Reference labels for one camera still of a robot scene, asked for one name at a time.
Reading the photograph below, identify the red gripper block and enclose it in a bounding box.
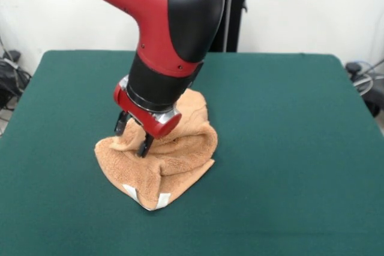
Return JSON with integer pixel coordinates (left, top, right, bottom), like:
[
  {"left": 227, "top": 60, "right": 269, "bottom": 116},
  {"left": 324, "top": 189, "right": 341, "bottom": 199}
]
[{"left": 113, "top": 83, "right": 183, "bottom": 158}]

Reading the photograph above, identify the tan terry towel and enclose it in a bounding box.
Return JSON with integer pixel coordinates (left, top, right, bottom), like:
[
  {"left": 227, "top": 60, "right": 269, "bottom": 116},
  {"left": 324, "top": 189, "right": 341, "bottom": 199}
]
[{"left": 94, "top": 89, "right": 219, "bottom": 212}]

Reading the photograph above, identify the dark green table cloth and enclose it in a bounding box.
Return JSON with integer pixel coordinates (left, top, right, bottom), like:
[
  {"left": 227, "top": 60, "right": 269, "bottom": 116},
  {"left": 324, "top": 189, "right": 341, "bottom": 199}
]
[{"left": 0, "top": 49, "right": 384, "bottom": 256}]

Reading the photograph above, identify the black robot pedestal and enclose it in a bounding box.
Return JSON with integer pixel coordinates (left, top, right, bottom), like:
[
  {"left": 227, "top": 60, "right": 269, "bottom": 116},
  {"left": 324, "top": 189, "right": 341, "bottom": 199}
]
[{"left": 209, "top": 0, "right": 263, "bottom": 53}]

